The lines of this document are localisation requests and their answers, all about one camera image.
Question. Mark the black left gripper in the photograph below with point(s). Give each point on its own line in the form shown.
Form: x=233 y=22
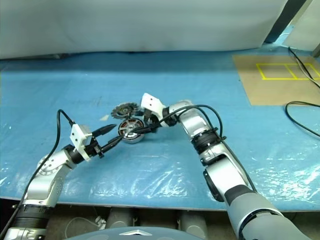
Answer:
x=95 y=148

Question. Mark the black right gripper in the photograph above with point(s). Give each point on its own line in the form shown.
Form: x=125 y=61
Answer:
x=151 y=122

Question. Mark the silver motor housing copper windings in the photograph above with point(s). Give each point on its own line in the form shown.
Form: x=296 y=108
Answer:
x=132 y=140

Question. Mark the dark toothed gear disc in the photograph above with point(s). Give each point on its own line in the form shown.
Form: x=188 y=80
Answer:
x=123 y=110

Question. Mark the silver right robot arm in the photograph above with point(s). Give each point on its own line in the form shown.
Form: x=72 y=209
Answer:
x=195 y=120

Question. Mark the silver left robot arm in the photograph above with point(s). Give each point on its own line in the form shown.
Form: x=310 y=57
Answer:
x=50 y=175

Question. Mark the small pale tape scrap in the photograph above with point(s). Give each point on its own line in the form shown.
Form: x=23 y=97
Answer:
x=105 y=117

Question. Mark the blue plastic table cover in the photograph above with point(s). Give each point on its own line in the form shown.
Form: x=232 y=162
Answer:
x=175 y=82

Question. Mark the grey cylinder under table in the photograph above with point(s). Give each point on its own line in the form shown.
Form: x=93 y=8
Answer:
x=121 y=218
x=193 y=222

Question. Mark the white backdrop sheet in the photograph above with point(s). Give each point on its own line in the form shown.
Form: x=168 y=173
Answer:
x=150 y=25

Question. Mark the yellow tape grid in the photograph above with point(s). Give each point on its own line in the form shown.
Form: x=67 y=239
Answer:
x=262 y=75

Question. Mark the brown cardboard sheet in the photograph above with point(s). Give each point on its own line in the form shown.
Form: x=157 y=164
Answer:
x=270 y=92

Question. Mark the dark blue panel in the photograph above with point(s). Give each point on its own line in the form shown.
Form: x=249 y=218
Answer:
x=287 y=22

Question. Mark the white board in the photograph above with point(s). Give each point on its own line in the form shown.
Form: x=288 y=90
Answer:
x=305 y=35

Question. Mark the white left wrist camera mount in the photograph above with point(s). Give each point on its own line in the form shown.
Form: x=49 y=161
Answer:
x=77 y=136

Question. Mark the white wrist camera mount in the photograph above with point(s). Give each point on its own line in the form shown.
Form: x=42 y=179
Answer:
x=150 y=101
x=77 y=136

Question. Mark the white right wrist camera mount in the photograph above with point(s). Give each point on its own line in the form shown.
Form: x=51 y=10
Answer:
x=150 y=101

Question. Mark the grey metal post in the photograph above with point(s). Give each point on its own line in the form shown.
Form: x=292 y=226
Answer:
x=316 y=50

